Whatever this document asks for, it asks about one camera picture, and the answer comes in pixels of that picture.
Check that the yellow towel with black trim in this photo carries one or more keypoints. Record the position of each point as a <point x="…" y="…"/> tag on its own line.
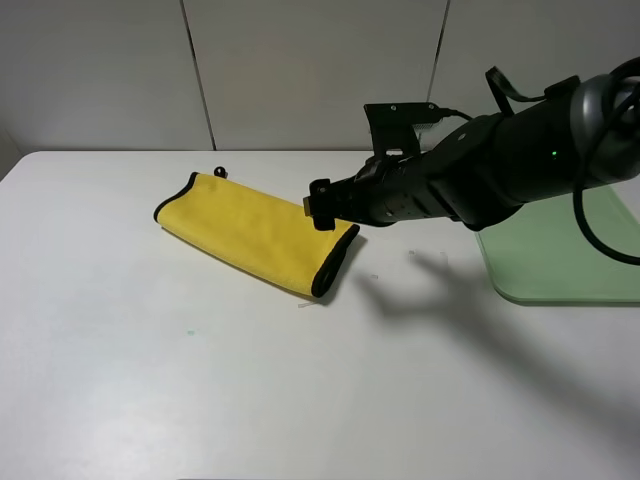
<point x="265" y="236"/>

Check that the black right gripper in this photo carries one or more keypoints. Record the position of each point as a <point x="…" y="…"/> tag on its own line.
<point x="381" y="193"/>

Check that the light green plastic tray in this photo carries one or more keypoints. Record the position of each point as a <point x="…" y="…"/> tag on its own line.
<point x="539" y="257"/>

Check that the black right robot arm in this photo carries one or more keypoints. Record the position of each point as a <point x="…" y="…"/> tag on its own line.
<point x="487" y="169"/>

